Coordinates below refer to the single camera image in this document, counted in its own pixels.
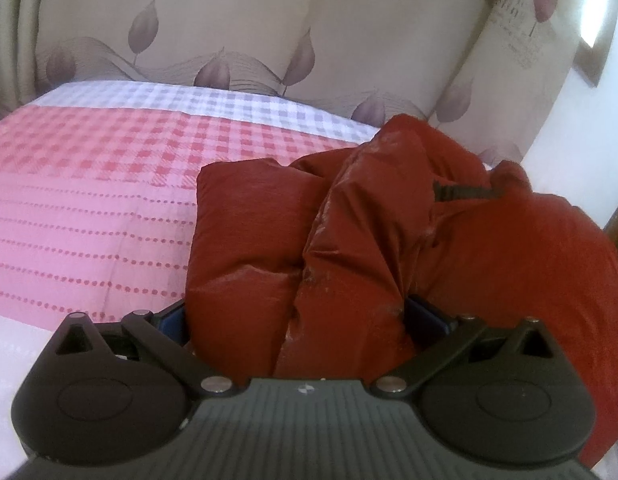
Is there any red puffer jacket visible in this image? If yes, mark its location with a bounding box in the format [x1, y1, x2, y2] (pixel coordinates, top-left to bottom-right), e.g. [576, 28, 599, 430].
[185, 113, 618, 468]

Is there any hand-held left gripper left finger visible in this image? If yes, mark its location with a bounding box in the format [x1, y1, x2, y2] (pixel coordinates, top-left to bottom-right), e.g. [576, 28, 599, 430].
[51, 300, 237, 401]

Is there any pink checked bed cover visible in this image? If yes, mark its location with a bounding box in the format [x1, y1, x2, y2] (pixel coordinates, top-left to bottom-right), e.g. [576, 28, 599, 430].
[0, 80, 494, 461]

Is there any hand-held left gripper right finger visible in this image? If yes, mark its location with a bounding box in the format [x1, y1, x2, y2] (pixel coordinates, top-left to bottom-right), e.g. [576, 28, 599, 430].
[371, 294, 560, 401]

